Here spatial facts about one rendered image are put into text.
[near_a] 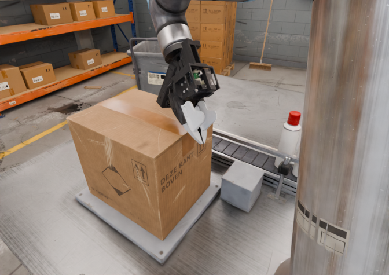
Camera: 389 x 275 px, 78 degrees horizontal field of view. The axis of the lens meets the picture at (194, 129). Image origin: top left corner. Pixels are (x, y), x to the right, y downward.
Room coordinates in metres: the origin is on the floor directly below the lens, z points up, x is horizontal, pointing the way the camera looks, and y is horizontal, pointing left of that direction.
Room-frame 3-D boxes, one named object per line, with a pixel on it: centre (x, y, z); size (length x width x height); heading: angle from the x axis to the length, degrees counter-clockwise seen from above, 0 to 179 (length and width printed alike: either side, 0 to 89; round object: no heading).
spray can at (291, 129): (0.63, -0.30, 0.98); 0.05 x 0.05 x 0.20
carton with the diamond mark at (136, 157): (0.55, 0.14, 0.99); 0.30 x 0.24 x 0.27; 56
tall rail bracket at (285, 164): (0.55, -0.27, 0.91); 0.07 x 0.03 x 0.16; 146
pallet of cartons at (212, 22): (4.38, -0.07, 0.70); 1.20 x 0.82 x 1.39; 69
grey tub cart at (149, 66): (2.87, 0.37, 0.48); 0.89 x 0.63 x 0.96; 172
